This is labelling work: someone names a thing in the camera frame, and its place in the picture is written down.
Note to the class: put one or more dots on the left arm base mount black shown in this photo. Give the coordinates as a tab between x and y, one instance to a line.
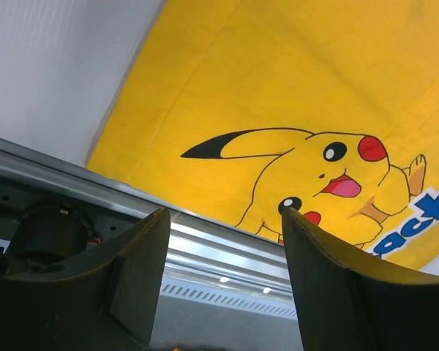
43	227

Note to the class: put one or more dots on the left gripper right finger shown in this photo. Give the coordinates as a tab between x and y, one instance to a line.
347	299

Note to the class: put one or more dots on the aluminium mounting rail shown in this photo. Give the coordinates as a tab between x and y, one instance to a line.
199	251

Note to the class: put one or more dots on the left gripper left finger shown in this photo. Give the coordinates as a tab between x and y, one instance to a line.
104	298

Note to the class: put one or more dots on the slotted cable duct grey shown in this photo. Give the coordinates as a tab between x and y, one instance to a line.
216	296

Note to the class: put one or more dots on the yellow Pikachu cloth placemat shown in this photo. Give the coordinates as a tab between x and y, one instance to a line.
239	110

